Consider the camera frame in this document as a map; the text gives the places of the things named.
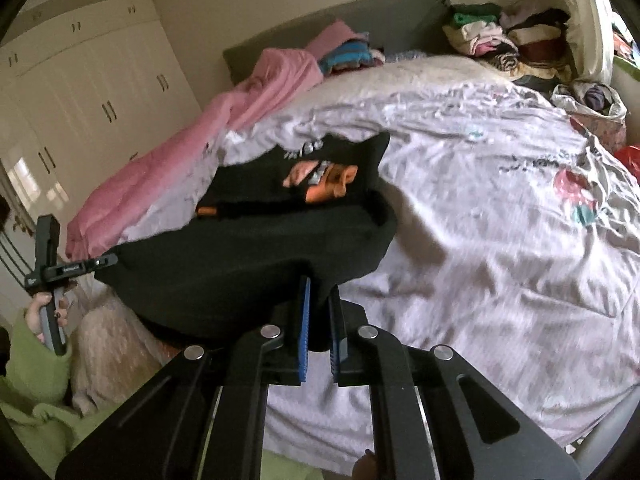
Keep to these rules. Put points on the person's left hand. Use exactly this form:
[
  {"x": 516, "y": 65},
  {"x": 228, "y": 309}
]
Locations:
[{"x": 34, "y": 313}]

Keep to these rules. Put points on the white patterned bed sheet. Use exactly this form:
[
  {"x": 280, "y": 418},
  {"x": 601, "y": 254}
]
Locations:
[{"x": 518, "y": 236}]

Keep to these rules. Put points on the cream wardrobe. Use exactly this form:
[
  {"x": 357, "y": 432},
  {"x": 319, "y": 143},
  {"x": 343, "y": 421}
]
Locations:
[{"x": 83, "y": 94}]

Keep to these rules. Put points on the cream curtain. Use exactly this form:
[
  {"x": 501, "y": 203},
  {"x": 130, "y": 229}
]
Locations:
[{"x": 590, "y": 37}]

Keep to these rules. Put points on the red item at bedside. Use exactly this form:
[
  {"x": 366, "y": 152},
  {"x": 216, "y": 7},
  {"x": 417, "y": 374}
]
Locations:
[{"x": 629, "y": 156}]

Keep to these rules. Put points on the pile of folded clothes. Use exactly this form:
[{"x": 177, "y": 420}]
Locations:
[{"x": 526, "y": 45}]

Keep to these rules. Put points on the green fleece sleeve forearm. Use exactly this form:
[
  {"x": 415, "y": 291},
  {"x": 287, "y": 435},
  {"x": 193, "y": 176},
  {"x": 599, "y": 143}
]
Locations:
[{"x": 32, "y": 400}]

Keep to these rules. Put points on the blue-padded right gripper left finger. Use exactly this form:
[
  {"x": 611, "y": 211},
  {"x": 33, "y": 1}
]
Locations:
[{"x": 285, "y": 358}]

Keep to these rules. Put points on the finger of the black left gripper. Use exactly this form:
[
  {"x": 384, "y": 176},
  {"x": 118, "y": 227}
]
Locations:
[{"x": 101, "y": 262}]

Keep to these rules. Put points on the pink blanket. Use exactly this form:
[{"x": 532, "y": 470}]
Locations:
[{"x": 122, "y": 200}]

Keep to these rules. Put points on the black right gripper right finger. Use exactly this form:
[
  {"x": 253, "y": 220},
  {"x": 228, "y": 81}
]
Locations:
[{"x": 346, "y": 318}]

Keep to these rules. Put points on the black orange IKISS sweater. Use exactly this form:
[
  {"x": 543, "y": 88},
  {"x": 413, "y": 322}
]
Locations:
[{"x": 285, "y": 226}]

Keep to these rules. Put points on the striped blue folded clothes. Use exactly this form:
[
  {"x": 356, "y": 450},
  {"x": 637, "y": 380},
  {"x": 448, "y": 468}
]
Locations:
[{"x": 350, "y": 56}]

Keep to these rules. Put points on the bag with purple clothes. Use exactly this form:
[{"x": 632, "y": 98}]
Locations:
[{"x": 597, "y": 107}]

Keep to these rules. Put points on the grey headboard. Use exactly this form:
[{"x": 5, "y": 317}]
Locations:
[{"x": 394, "y": 26}]

